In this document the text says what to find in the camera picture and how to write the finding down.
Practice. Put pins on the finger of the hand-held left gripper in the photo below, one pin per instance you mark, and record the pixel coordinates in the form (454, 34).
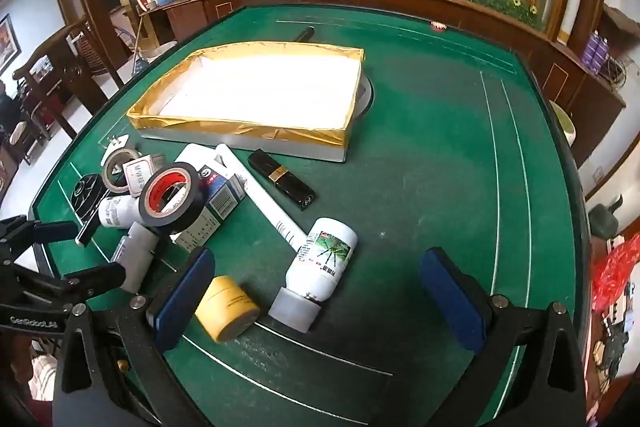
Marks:
(50, 232)
(90, 281)

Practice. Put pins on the white printed medicine box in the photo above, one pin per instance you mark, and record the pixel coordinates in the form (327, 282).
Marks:
(197, 232)

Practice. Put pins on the gold-lined cardboard box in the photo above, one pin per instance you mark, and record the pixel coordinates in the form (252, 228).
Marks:
(250, 82)

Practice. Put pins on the red plastic bag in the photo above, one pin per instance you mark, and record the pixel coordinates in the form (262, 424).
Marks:
(615, 272)

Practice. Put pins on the grey round table hub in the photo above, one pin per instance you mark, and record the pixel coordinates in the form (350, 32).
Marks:
(367, 97)

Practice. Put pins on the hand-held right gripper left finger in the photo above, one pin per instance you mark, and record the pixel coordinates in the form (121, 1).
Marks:
(182, 302)

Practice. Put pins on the black tape roll red core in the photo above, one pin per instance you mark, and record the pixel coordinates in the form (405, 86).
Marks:
(200, 207)

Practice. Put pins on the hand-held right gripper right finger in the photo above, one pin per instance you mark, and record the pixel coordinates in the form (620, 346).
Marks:
(450, 302)

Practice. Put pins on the long slim white box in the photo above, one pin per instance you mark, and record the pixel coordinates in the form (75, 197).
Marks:
(265, 202)

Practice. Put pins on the black pen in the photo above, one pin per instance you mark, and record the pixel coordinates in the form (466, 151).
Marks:
(305, 34)

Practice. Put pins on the small white labelled box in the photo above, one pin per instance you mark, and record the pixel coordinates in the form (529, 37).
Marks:
(140, 174)

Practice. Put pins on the yellow round jar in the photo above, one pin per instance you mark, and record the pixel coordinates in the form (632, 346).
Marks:
(227, 307)

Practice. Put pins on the pack of purple bottles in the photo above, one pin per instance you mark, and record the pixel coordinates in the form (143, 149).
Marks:
(597, 52)

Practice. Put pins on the red and white small cap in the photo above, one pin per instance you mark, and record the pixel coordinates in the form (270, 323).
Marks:
(438, 26)

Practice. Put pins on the framed wall picture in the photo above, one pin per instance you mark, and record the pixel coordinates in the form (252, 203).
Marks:
(7, 44)

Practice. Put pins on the pale green round object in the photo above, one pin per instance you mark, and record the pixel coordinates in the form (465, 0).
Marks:
(565, 122)

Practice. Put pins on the small white bottle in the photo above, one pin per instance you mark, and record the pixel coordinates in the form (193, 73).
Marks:
(117, 209)
(135, 257)

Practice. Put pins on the black lipstick with gold band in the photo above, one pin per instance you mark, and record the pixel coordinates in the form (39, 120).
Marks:
(282, 179)

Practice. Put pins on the brown cardboard box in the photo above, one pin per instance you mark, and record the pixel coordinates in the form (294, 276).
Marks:
(622, 22)

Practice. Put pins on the dark wooden chair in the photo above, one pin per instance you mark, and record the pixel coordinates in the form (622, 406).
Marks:
(65, 57)

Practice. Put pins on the white bottle with green label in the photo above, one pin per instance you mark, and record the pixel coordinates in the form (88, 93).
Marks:
(322, 267)

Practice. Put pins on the grey tape roll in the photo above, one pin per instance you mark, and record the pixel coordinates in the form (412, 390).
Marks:
(111, 164)

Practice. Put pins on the white plug adapter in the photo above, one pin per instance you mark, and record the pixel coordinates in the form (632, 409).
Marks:
(116, 142)

